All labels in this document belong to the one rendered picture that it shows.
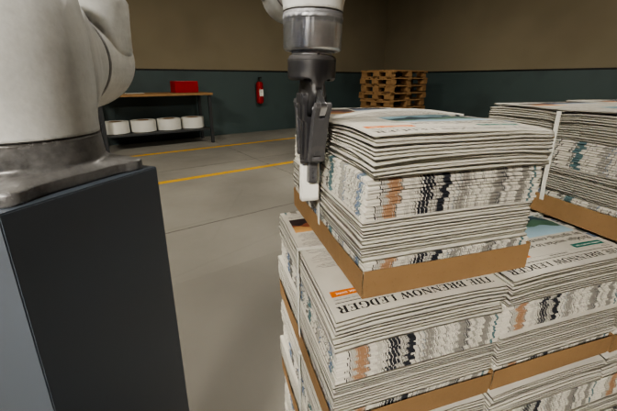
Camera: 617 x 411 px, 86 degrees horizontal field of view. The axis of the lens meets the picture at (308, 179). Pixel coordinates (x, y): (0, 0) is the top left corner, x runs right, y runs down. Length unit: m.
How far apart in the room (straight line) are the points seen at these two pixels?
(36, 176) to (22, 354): 0.20
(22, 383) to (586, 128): 0.98
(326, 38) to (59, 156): 0.37
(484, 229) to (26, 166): 0.59
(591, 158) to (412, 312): 0.50
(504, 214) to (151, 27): 6.75
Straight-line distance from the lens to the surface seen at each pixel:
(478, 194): 0.53
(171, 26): 7.09
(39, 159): 0.48
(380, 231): 0.45
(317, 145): 0.52
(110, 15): 0.67
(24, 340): 0.52
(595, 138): 0.84
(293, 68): 0.53
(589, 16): 7.74
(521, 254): 0.63
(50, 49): 0.48
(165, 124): 6.37
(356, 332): 0.50
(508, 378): 0.77
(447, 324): 0.58
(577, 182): 0.87
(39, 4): 0.49
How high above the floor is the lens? 1.12
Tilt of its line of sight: 17 degrees down
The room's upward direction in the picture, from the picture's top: straight up
